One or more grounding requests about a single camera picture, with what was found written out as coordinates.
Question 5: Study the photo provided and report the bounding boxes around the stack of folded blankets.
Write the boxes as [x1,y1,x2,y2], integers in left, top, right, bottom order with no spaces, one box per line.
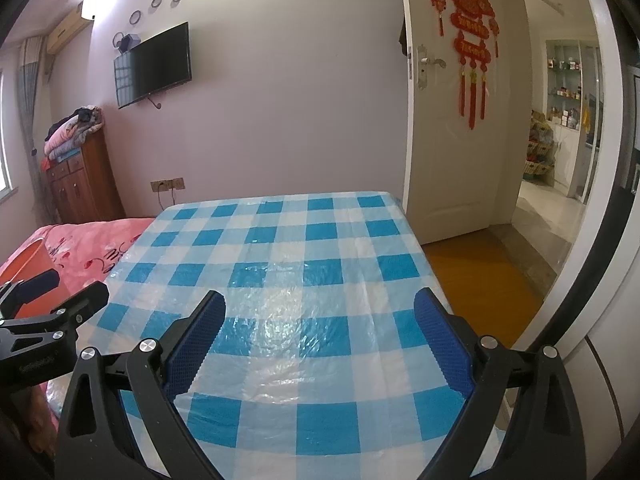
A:
[42,106,105,161]

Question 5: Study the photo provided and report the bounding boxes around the blue checkered tablecloth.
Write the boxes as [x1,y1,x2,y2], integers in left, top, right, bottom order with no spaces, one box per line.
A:
[47,191,507,480]

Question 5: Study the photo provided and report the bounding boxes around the black wall television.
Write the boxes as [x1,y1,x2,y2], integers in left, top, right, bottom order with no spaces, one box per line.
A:
[114,22,194,111]

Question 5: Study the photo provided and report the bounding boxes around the white glass shelf cabinet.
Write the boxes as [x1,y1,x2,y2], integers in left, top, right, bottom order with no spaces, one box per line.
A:
[545,39,602,202]

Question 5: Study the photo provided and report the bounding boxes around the wall air conditioner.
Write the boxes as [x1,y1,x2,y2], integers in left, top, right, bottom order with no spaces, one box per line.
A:
[46,2,96,55]

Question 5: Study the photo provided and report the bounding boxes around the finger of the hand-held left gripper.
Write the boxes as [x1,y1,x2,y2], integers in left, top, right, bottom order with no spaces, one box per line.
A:
[0,268,61,314]
[0,281,110,357]

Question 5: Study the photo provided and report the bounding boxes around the silver door handle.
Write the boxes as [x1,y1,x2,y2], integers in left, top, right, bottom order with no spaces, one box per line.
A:
[416,45,448,91]

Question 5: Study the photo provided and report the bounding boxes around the brown wooden cabinet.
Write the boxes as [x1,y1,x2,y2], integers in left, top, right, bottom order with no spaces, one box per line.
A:
[45,132,126,224]

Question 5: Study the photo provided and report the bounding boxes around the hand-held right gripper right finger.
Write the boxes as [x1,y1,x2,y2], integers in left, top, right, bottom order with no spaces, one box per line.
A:
[414,287,587,480]

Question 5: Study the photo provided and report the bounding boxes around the pink heart-print bedspread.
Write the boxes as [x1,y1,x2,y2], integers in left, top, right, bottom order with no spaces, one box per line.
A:
[0,217,157,311]

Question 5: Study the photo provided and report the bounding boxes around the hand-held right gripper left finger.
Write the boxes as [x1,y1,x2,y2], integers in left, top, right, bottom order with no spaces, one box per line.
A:
[54,290,227,480]

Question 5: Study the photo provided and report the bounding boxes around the orange plastic bin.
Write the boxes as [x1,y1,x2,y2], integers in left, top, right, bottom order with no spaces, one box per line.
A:
[0,240,69,319]

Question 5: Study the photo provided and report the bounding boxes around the white room door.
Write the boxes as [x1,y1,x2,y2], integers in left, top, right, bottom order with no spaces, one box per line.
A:
[397,0,527,247]

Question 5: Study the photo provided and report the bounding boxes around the red hanging door ornament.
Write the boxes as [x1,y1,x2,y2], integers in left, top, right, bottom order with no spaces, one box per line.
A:
[431,0,501,131]

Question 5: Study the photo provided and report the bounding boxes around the grey patterned curtain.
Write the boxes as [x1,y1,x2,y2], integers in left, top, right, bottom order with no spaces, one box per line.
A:
[17,35,57,222]

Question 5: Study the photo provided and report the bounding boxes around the basket storage rack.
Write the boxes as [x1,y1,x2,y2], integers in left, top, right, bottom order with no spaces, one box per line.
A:
[522,110,559,182]

